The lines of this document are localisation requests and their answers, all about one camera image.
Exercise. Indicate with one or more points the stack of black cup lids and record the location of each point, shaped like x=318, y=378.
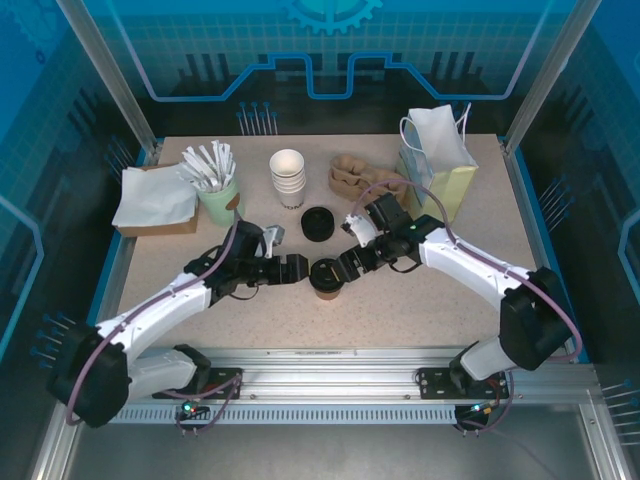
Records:
x=317, y=225

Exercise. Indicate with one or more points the brown cardboard napkin tray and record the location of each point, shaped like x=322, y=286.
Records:
x=160, y=230

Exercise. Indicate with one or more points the brown pulp cup carrier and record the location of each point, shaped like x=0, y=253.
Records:
x=345, y=167

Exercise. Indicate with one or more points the printed paper gift bag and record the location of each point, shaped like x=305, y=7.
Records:
x=440, y=145

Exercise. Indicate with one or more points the connector with LED lights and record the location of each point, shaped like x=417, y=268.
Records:
x=192, y=408
x=481, y=408

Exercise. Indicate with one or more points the green paper cup holder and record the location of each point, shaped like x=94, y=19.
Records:
x=220, y=205

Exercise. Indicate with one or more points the black plastic cup lid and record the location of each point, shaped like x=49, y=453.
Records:
x=325, y=274

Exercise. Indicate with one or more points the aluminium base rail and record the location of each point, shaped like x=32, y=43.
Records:
x=325, y=375

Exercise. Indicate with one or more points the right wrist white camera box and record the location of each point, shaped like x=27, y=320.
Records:
x=357, y=229

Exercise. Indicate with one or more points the stack of white napkins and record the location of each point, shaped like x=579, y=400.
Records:
x=150, y=197

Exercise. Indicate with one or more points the aluminium frame post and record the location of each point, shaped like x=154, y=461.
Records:
x=547, y=75
x=107, y=75

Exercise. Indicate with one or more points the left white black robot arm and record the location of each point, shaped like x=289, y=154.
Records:
x=150, y=310

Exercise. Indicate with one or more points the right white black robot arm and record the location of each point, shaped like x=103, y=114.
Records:
x=480, y=265

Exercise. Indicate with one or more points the stack of white paper cups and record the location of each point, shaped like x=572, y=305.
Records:
x=289, y=182

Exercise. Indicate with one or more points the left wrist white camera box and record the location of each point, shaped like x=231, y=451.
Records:
x=272, y=240

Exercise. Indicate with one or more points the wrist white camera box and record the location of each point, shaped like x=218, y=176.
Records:
x=272, y=240
x=357, y=229

